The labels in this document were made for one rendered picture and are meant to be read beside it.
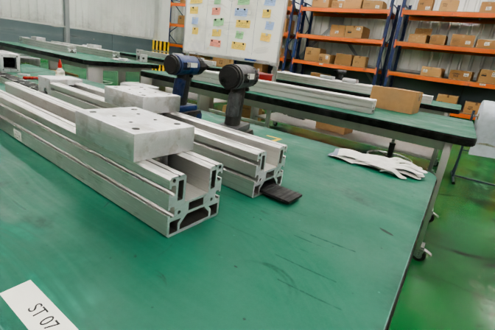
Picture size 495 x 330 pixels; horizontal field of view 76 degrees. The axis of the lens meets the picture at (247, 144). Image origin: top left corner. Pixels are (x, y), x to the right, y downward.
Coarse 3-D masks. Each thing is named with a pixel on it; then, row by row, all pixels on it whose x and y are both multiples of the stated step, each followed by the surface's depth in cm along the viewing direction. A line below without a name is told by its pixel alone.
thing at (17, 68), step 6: (0, 54) 162; (6, 54) 164; (12, 54) 166; (0, 60) 163; (6, 60) 166; (12, 60) 168; (18, 60) 169; (0, 66) 163; (6, 66) 168; (12, 66) 170; (18, 66) 170; (18, 72) 170
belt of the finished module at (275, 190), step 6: (264, 186) 60; (270, 186) 60; (276, 186) 61; (282, 186) 61; (264, 192) 58; (270, 192) 58; (276, 192) 58; (282, 192) 58; (288, 192) 59; (294, 192) 59; (276, 198) 56; (282, 198) 56; (288, 198) 56; (294, 198) 57
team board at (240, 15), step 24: (192, 0) 410; (216, 0) 389; (240, 0) 370; (264, 0) 352; (288, 0) 340; (192, 24) 416; (216, 24) 394; (240, 24) 375; (264, 24) 357; (192, 48) 422; (216, 48) 400; (240, 48) 379; (264, 48) 361
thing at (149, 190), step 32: (0, 96) 72; (32, 96) 79; (0, 128) 75; (32, 128) 63; (64, 128) 55; (64, 160) 57; (96, 160) 50; (128, 160) 44; (192, 160) 47; (128, 192) 46; (160, 192) 41; (192, 192) 45; (160, 224) 42; (192, 224) 45
